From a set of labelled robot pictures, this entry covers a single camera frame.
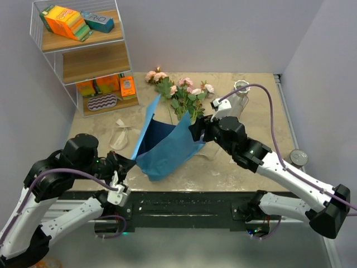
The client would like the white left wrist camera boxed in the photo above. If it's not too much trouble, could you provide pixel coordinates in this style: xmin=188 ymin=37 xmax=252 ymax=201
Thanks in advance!
xmin=107 ymin=171 xmax=131 ymax=207

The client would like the orange box on lower shelf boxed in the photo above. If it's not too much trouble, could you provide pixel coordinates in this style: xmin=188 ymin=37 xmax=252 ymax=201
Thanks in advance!
xmin=119 ymin=76 xmax=136 ymax=99

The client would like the white ribbed ceramic vase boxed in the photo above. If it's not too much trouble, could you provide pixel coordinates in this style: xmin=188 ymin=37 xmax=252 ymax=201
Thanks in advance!
xmin=232 ymin=80 xmax=250 ymax=118

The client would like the metal tin can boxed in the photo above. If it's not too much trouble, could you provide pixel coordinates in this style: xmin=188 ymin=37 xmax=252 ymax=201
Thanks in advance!
xmin=289 ymin=149 xmax=308 ymax=168

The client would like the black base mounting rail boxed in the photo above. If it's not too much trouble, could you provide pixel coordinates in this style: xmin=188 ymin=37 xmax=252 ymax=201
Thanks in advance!
xmin=49 ymin=190 xmax=279 ymax=234

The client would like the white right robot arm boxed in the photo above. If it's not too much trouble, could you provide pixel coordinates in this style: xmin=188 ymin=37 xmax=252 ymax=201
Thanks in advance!
xmin=189 ymin=116 xmax=351 ymax=239

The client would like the blue wrapping paper sheet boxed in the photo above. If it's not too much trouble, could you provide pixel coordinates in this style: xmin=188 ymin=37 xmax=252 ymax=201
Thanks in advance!
xmin=131 ymin=96 xmax=205 ymax=181

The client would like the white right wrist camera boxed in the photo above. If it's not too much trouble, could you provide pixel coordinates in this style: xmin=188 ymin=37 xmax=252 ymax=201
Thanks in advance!
xmin=210 ymin=98 xmax=231 ymax=122

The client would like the orange plastic bag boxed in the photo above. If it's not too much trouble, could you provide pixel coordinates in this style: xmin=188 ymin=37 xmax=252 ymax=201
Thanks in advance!
xmin=32 ymin=257 xmax=62 ymax=268

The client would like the white wire wooden shelf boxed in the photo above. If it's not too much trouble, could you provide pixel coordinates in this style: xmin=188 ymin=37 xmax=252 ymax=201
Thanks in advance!
xmin=30 ymin=1 xmax=139 ymax=117

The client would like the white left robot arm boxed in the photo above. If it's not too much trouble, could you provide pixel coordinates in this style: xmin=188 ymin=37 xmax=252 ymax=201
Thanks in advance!
xmin=1 ymin=133 xmax=136 ymax=267

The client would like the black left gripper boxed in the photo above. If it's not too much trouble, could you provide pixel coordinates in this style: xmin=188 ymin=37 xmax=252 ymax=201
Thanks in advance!
xmin=75 ymin=149 xmax=137 ymax=189

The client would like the purple wavy striped pad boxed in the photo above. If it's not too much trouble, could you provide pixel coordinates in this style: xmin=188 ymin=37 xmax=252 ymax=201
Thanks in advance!
xmin=87 ymin=93 xmax=122 ymax=112

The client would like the yellow orange sponge pack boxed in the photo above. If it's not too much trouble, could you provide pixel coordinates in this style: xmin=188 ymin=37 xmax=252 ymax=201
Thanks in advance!
xmin=76 ymin=75 xmax=119 ymax=97

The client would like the pink artificial flower bouquet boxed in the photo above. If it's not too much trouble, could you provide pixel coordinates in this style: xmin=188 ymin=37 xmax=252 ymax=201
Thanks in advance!
xmin=145 ymin=67 xmax=215 ymax=123

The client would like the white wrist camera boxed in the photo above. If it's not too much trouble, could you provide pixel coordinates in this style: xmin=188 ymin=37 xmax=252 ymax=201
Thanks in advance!
xmin=107 ymin=171 xmax=131 ymax=207
xmin=210 ymin=98 xmax=231 ymax=122

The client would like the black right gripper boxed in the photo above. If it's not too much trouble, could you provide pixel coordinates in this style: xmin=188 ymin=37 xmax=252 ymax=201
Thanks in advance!
xmin=189 ymin=111 xmax=235 ymax=156

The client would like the teal toothpaste box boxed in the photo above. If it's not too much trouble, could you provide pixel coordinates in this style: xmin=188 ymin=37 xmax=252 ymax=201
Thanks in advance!
xmin=80 ymin=11 xmax=114 ymax=34

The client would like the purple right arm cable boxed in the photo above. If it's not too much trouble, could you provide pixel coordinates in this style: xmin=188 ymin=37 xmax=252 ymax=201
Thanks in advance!
xmin=217 ymin=83 xmax=357 ymax=241

